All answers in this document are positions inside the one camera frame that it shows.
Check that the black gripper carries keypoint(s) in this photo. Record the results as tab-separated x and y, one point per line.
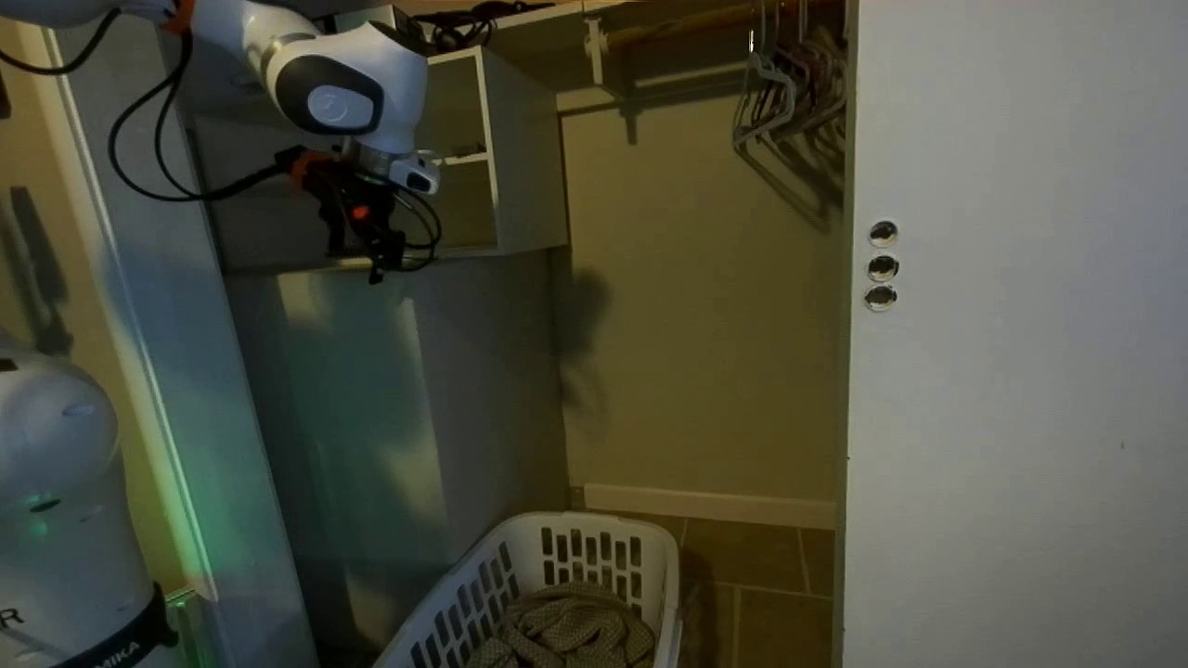
324	189

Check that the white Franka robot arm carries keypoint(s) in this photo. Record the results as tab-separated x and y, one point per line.
359	60

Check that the white closet shelf tower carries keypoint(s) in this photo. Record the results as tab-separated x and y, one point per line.
408	373

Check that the white plastic laundry basket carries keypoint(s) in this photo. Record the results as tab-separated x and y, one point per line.
582	558

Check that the wooden closet rod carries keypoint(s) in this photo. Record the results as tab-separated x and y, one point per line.
692	17

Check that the grey clothes pile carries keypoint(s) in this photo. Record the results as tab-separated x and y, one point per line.
569	626

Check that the white closet baseboard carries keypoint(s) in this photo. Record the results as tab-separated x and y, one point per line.
717	505

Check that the white closet door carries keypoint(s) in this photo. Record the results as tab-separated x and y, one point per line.
1025	373

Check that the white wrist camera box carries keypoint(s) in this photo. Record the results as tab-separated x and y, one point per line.
418	174

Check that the white closet door frame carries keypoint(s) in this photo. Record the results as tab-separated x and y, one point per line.
162	373

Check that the white rod bracket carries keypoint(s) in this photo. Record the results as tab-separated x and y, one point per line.
594	49

